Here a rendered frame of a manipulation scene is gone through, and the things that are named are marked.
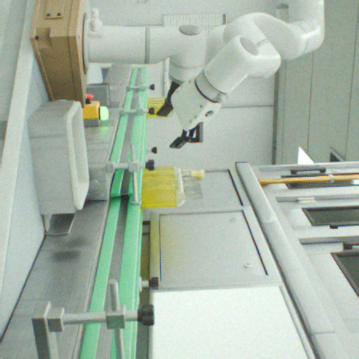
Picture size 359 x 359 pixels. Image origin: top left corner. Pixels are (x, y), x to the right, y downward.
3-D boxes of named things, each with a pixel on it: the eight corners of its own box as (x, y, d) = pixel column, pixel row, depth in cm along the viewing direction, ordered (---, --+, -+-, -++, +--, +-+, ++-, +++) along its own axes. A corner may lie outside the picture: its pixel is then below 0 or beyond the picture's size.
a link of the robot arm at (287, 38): (290, 66, 124) (246, 84, 109) (258, 25, 125) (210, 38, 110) (315, 42, 118) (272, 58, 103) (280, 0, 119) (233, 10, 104)
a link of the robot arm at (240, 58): (264, 26, 110) (291, 59, 109) (232, 58, 116) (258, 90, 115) (230, 33, 98) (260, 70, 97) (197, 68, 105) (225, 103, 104)
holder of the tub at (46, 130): (43, 235, 116) (77, 234, 116) (26, 119, 106) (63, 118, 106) (56, 205, 132) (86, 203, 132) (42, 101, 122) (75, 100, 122)
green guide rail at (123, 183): (110, 196, 138) (139, 195, 138) (110, 193, 137) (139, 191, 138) (135, 81, 301) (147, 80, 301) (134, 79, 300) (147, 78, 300)
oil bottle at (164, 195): (113, 211, 148) (186, 207, 149) (111, 193, 146) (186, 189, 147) (114, 203, 153) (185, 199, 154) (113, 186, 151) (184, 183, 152)
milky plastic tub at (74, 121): (42, 215, 114) (80, 213, 114) (28, 118, 105) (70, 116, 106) (56, 187, 130) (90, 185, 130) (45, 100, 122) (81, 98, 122)
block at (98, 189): (82, 202, 133) (108, 201, 133) (78, 168, 130) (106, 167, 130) (83, 197, 136) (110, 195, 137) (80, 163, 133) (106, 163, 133)
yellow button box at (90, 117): (76, 127, 168) (98, 126, 168) (74, 105, 165) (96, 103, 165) (79, 122, 174) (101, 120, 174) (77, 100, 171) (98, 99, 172)
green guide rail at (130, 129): (108, 171, 135) (138, 170, 135) (107, 167, 135) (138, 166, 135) (134, 68, 298) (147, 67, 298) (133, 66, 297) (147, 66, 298)
